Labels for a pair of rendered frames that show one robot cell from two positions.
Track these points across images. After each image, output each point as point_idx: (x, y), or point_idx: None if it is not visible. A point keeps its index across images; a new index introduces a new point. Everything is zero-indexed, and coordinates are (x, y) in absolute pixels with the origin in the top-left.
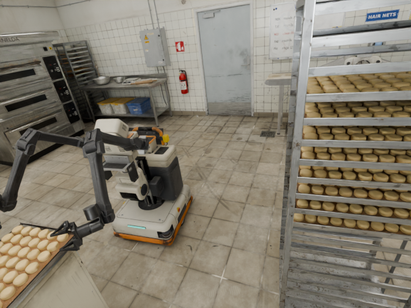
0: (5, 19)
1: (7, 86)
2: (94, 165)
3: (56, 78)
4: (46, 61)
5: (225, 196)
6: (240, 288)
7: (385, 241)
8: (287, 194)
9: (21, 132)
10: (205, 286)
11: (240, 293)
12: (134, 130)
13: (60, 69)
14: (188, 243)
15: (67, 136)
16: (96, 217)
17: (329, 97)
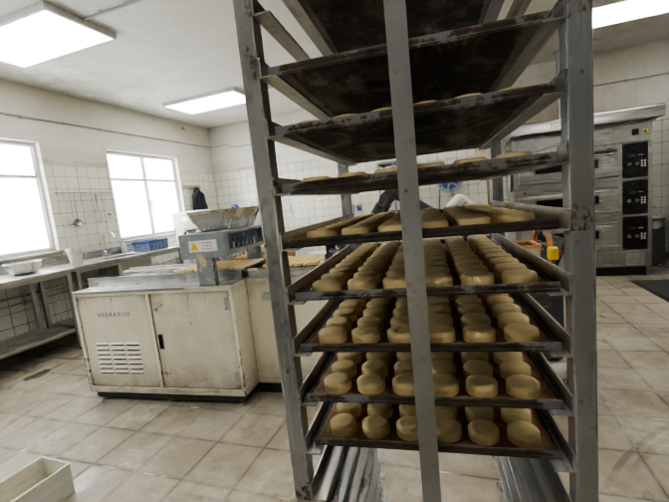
0: (619, 98)
1: (550, 178)
2: (370, 212)
3: (632, 176)
4: (627, 149)
5: (659, 460)
6: (421, 495)
7: None
8: None
9: (540, 236)
10: (412, 453)
11: (413, 496)
12: (533, 232)
13: (649, 162)
14: None
15: (428, 204)
16: (338, 245)
17: None
